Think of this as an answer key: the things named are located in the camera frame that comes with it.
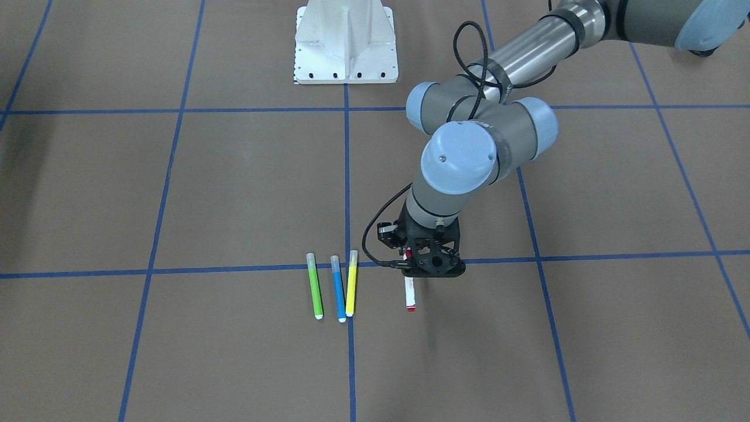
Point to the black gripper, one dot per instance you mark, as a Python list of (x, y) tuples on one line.
[(388, 231)]

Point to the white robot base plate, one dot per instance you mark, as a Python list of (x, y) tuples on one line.
[(345, 42)]

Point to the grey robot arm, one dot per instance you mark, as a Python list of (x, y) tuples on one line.
[(477, 136)]

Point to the blue highlighter pen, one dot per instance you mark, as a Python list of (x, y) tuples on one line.
[(338, 289)]

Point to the green highlighter pen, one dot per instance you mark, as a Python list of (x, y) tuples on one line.
[(316, 297)]

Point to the red and white marker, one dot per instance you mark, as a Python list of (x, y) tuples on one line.
[(410, 300)]

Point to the yellow highlighter pen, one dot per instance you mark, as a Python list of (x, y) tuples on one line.
[(351, 280)]

